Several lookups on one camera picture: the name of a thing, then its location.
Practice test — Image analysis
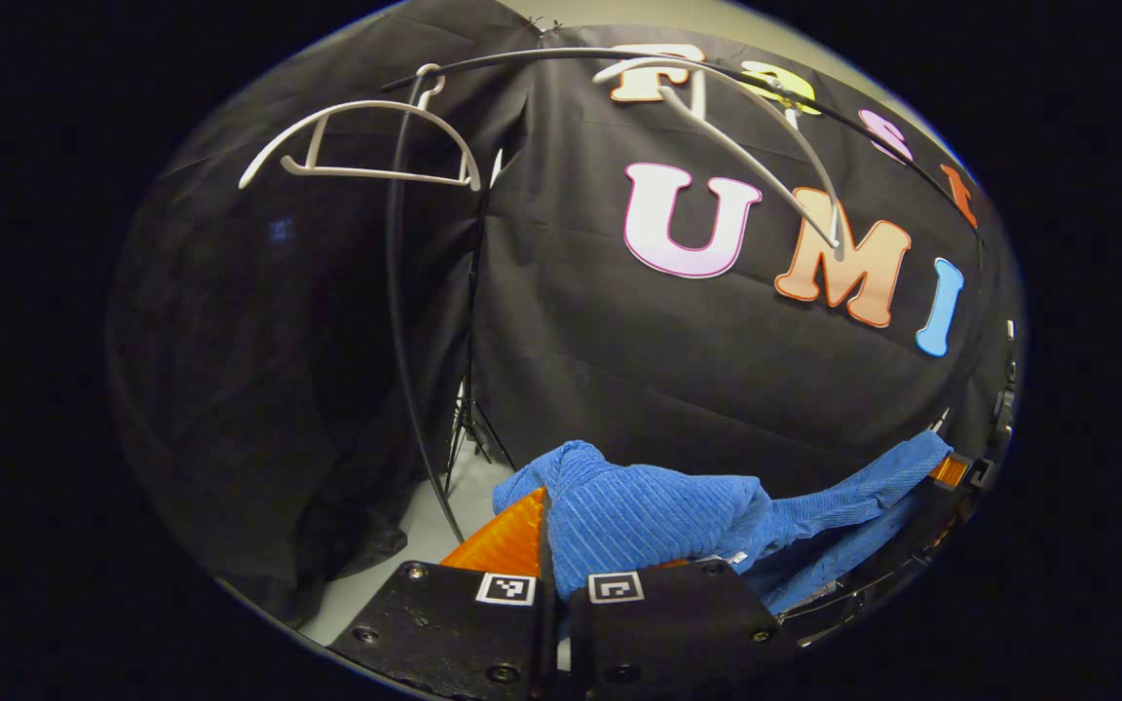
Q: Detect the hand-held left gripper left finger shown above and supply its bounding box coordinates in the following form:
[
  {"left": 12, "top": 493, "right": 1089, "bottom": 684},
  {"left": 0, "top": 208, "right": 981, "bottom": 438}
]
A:
[{"left": 354, "top": 487, "right": 560, "bottom": 701}]

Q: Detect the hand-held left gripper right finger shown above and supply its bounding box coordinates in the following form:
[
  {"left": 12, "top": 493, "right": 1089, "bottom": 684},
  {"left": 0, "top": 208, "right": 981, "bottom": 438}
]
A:
[{"left": 569, "top": 555, "right": 798, "bottom": 701}]

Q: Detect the blue ribbed knit jacket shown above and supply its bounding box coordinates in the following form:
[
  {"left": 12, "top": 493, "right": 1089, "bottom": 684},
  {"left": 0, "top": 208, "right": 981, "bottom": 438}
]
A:
[{"left": 492, "top": 429, "right": 954, "bottom": 616}]

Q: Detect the white plastic clothes hanger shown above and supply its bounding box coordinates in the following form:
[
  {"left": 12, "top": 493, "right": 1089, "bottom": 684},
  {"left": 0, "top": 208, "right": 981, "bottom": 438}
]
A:
[
  {"left": 592, "top": 56, "right": 846, "bottom": 262},
  {"left": 238, "top": 63, "right": 482, "bottom": 192}
]

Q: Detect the black tripod stand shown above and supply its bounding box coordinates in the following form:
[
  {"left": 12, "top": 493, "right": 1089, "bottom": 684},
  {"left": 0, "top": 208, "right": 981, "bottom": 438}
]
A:
[{"left": 444, "top": 146, "right": 518, "bottom": 468}]

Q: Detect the black backdrop cloth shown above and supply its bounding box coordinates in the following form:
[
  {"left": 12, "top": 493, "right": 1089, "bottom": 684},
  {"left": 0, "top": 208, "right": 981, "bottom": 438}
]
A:
[{"left": 105, "top": 0, "right": 1025, "bottom": 624}]

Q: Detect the black clothes rail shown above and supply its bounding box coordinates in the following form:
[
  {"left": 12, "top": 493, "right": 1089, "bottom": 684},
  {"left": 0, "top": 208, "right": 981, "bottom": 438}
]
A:
[{"left": 381, "top": 47, "right": 991, "bottom": 544}]

